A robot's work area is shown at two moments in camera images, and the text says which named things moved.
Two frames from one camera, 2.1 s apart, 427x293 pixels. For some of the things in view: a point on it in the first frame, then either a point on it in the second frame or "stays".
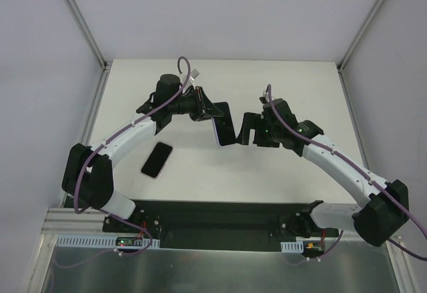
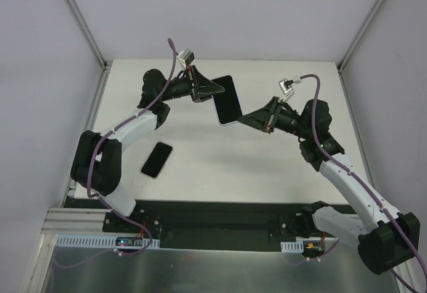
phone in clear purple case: [157, 160] stays
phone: [223, 125] to [227, 105]
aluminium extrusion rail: [67, 221] stays
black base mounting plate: [213, 225] stays
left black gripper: [200, 103] to [193, 84]
